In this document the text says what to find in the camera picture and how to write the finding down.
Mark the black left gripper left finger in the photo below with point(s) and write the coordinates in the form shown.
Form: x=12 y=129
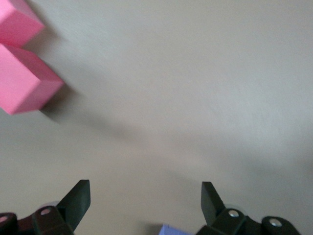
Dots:
x=71 y=213

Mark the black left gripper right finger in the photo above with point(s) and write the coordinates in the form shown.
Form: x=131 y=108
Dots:
x=220 y=220

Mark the purple foam cube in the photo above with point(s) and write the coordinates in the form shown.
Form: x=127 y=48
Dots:
x=173 y=230

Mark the crimson foam cube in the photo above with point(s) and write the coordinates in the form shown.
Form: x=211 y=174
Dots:
x=14 y=22
x=22 y=83

